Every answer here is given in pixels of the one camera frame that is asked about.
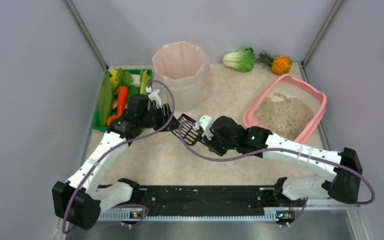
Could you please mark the white trash bin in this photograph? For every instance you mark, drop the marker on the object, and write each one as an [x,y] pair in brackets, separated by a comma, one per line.
[186,98]

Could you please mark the yellow toy corn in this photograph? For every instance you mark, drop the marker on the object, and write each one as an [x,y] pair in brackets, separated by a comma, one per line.
[113,77]

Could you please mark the green plastic tray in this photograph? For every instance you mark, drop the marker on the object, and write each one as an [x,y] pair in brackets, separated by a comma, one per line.
[125,77]

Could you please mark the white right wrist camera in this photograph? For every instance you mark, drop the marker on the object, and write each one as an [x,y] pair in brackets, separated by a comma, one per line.
[204,123]

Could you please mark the large green leaf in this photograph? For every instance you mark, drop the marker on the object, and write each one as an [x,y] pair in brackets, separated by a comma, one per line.
[105,99]

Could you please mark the orange toy pineapple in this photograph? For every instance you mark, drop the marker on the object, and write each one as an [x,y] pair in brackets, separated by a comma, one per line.
[278,64]

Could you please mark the toy napa cabbage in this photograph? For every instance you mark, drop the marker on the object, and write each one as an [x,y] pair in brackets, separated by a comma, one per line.
[242,60]

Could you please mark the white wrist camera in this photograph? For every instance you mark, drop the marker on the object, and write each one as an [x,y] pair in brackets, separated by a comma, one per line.
[155,95]
[204,123]

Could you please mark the pink plastic bin liner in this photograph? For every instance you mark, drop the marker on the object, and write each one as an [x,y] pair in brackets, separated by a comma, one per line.
[182,66]

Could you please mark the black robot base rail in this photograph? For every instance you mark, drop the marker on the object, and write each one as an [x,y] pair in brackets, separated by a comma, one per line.
[213,201]

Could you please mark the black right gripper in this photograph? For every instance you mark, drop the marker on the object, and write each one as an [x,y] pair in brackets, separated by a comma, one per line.
[202,136]

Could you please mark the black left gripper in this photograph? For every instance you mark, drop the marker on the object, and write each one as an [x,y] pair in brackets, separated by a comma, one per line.
[165,114]

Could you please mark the pink white litter box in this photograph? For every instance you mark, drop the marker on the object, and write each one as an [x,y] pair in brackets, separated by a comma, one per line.
[292,87]

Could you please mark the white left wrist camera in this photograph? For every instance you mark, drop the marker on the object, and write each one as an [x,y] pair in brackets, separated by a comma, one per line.
[155,95]

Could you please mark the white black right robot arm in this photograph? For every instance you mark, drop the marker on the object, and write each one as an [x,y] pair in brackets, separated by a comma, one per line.
[335,174]

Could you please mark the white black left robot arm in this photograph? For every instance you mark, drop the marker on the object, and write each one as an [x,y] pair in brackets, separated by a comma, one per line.
[79,200]

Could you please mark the beige cat litter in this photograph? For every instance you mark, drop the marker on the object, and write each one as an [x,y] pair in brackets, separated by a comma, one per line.
[286,116]

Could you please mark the orange toy carrot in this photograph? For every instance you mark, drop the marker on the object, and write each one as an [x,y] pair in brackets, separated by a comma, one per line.
[122,97]

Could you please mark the black litter scoop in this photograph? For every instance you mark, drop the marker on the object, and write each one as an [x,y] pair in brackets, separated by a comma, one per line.
[190,136]

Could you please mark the white green toy celery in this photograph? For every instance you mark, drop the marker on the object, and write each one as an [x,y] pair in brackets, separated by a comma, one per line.
[144,80]

